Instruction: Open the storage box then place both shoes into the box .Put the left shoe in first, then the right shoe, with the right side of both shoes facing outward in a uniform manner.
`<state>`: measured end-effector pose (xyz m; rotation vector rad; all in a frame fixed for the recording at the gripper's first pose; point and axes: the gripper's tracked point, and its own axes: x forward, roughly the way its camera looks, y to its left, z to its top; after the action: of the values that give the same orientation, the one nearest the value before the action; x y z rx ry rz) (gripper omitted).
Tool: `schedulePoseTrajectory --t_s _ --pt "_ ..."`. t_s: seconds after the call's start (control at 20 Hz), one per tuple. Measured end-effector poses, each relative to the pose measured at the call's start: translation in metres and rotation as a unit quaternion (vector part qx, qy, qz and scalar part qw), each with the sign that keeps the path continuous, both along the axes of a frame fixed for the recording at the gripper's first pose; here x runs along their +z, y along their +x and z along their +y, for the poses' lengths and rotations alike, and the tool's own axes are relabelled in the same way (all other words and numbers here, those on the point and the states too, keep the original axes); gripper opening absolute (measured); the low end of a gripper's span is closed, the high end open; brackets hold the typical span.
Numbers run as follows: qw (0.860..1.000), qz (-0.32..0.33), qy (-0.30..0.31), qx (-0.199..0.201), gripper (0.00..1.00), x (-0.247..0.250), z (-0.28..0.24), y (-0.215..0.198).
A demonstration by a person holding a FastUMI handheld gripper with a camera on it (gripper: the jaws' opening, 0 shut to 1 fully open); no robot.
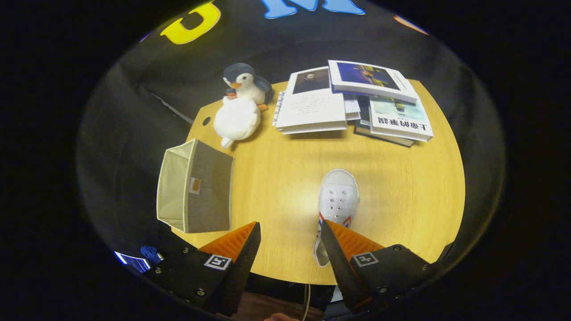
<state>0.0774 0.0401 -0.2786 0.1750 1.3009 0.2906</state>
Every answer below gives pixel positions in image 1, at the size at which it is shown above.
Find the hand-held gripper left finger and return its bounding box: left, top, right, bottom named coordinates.
left=145, top=221, right=262, bottom=317

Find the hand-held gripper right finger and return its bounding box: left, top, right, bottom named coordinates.
left=320, top=219, right=455, bottom=315

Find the white striped canvas shoe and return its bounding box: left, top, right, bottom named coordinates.
left=312, top=169, right=360, bottom=267

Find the grey fabric storage box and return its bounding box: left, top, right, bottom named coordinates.
left=156, top=138, right=235, bottom=234

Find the blue cloth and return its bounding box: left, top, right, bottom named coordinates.
left=141, top=246, right=165, bottom=264

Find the computer monitor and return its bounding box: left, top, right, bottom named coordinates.
left=114, top=251, right=151, bottom=273

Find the dark cover book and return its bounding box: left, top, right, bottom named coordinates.
left=353, top=96, right=415, bottom=148

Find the white duck plush toy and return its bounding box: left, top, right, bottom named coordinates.
left=213, top=96, right=261, bottom=149

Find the pale green cover book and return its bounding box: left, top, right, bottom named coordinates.
left=368, top=96, right=434, bottom=142

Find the black white patterned book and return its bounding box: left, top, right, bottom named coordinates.
left=272, top=91, right=286, bottom=128

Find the white portrait cover book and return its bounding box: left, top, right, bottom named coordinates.
left=275, top=66, right=348, bottom=135

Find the grey penguin plush toy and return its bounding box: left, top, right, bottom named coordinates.
left=222, top=62, right=273, bottom=112

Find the blue picture cover book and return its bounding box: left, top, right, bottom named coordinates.
left=328, top=60, right=419, bottom=105

